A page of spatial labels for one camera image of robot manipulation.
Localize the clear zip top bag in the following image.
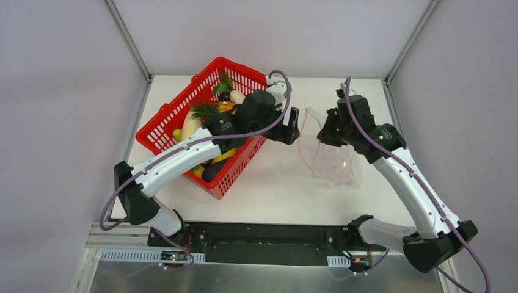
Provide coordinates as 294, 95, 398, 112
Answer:
296, 104, 364, 190

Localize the red plastic shopping basket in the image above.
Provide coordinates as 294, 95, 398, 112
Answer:
136, 57, 266, 200

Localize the toy pineapple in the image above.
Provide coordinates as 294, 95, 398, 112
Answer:
190, 101, 237, 120

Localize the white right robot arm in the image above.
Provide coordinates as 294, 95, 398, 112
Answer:
317, 95, 478, 273

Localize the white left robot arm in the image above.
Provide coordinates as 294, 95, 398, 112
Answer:
113, 84, 299, 247

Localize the small white radish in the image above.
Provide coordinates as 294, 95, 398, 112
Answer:
229, 90, 246, 104

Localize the yellow mango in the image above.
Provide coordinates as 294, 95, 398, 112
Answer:
211, 148, 236, 164

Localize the large white radish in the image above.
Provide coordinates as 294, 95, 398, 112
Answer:
180, 110, 202, 142

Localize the purple eggplant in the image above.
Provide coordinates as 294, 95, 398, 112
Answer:
201, 158, 229, 183

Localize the yellow lemon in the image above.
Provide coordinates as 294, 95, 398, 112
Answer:
191, 165, 205, 178

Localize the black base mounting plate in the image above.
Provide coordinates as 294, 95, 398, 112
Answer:
172, 222, 385, 266

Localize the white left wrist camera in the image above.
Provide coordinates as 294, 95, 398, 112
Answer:
266, 78, 288, 107

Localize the aluminium frame rail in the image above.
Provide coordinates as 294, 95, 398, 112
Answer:
85, 221, 452, 258

